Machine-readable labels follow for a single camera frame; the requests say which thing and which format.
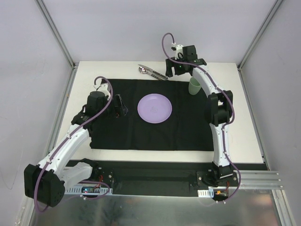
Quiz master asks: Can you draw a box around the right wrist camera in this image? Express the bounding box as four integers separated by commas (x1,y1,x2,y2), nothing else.
171,43,183,60

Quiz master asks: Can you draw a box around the metal spoon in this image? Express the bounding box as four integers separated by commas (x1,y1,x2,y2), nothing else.
138,67,167,81

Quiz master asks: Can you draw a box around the aluminium frame post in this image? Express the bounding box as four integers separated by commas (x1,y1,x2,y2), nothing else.
35,0,78,69
238,0,284,71

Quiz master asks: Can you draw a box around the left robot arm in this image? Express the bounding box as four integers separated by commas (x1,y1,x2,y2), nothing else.
24,91,127,207

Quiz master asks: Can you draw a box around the purple cable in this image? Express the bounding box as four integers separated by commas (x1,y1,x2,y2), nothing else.
162,32,242,204
34,75,113,212

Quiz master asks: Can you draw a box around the right aluminium frame post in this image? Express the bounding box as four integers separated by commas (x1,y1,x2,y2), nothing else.
238,0,284,71

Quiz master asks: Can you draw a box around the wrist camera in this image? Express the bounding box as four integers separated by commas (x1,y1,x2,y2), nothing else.
94,83,111,98
171,43,183,60

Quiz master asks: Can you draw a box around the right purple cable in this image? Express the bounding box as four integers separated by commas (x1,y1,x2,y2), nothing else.
162,32,242,204

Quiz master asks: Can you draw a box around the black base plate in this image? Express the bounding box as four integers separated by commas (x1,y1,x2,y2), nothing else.
82,159,240,198

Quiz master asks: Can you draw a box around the right white cable duct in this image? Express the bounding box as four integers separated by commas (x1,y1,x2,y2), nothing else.
198,189,214,198

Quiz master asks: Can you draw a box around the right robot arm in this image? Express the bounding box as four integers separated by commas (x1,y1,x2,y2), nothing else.
166,42,235,187

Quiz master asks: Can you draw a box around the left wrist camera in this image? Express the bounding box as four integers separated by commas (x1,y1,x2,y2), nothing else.
94,83,111,98

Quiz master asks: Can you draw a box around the left aluminium frame post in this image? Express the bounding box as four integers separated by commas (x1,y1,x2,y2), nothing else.
35,0,78,69

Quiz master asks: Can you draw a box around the black cloth placemat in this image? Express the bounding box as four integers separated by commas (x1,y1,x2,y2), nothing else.
90,79,214,152

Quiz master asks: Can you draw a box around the white cable duct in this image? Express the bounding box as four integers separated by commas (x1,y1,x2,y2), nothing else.
65,186,113,195
198,189,214,198

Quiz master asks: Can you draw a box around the black handled knife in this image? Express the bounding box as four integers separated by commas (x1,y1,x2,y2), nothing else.
139,64,168,80

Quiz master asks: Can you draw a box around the aluminium rail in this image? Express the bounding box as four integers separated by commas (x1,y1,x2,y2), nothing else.
240,170,284,190

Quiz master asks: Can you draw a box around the green cup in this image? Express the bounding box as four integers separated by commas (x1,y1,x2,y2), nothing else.
189,77,201,95

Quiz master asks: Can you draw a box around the purple plate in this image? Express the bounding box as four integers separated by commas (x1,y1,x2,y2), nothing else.
137,94,173,124

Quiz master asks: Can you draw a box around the left white cable duct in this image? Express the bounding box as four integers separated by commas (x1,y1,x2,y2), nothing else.
65,186,113,195

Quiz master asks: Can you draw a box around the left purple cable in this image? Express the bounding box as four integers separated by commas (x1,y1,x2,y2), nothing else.
34,75,113,212

